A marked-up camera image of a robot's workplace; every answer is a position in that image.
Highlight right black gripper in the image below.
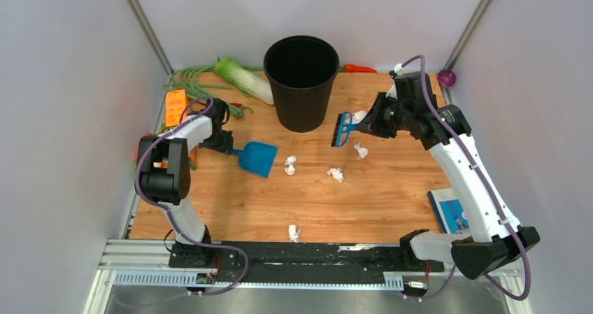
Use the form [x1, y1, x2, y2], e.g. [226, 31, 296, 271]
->
[357, 92, 413, 138]

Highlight blue plastic dustpan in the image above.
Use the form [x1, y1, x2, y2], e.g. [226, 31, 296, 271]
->
[231, 141, 278, 178]

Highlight paper scrap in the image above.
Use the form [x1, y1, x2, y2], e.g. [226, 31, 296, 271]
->
[327, 168, 345, 183]
[285, 155, 297, 176]
[354, 143, 369, 159]
[344, 110, 367, 124]

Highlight blue hand brush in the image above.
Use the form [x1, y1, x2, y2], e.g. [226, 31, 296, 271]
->
[331, 111, 357, 148]

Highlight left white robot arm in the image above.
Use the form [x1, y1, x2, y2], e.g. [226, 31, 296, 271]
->
[134, 97, 233, 269]

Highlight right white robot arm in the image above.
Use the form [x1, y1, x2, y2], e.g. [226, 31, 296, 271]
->
[356, 72, 541, 280]

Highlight red chili pepper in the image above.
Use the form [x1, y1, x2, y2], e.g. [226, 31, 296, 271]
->
[230, 103, 248, 109]

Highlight purple onion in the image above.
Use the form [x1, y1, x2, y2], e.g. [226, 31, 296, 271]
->
[437, 69, 457, 87]

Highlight orange box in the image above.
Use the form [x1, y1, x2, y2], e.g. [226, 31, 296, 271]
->
[164, 89, 189, 127]

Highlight green long beans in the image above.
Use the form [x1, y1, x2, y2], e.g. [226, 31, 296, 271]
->
[162, 64, 251, 99]

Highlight napa cabbage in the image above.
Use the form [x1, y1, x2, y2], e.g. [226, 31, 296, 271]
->
[214, 57, 274, 106]

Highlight orange carrot back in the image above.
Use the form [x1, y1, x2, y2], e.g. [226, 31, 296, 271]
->
[338, 64, 377, 73]

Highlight black plastic trash bin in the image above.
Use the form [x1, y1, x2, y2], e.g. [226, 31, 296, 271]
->
[263, 35, 340, 133]

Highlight crumpled paper scrap table edge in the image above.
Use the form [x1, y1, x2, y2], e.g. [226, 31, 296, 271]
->
[287, 224, 301, 243]

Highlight blue product box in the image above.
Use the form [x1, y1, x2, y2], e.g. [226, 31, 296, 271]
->
[427, 188, 470, 234]

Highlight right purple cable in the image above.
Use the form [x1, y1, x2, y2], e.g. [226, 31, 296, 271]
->
[401, 55, 533, 302]

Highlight purple cable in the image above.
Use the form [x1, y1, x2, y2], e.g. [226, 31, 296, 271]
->
[113, 97, 250, 309]
[401, 55, 533, 302]

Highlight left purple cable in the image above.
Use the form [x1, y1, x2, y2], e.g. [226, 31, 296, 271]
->
[113, 97, 250, 309]

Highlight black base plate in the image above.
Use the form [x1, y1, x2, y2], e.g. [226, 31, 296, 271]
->
[169, 241, 445, 285]

